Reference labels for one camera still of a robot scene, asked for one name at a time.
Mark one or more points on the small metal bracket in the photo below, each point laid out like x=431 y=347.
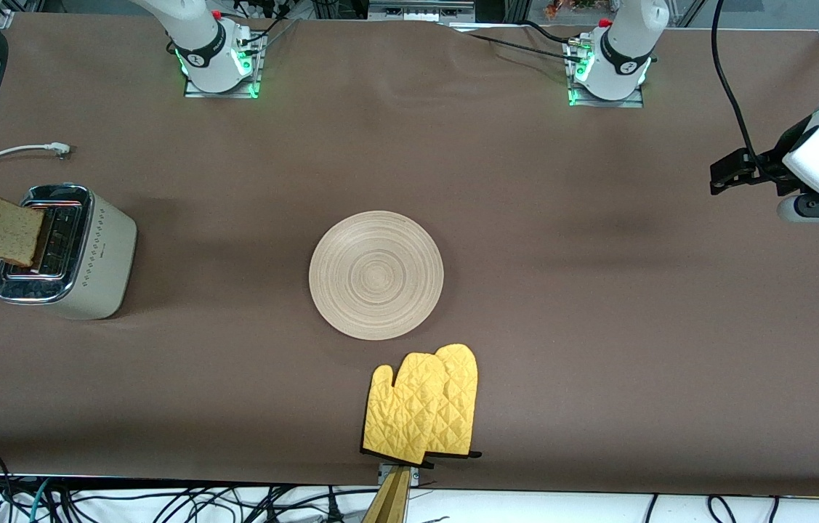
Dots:
x=383 y=472

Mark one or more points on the yellow quilted oven mitt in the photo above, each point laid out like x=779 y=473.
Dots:
x=402 y=414
x=461 y=392

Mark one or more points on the round light wooden plate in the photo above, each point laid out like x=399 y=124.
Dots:
x=376 y=276

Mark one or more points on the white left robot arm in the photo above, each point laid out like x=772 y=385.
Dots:
x=627 y=43

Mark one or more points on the brown table cover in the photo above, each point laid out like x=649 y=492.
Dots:
x=598 y=327

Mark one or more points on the wooden beam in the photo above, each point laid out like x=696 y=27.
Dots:
x=391 y=505

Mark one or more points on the aluminium frame profile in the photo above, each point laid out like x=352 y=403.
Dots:
x=17 y=11

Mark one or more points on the beige chrome two-slot toaster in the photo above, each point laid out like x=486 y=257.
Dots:
x=104 y=254

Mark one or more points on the grey equipment box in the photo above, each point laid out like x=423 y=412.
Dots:
x=416 y=11

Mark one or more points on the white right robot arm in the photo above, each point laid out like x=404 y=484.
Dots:
x=206 y=43

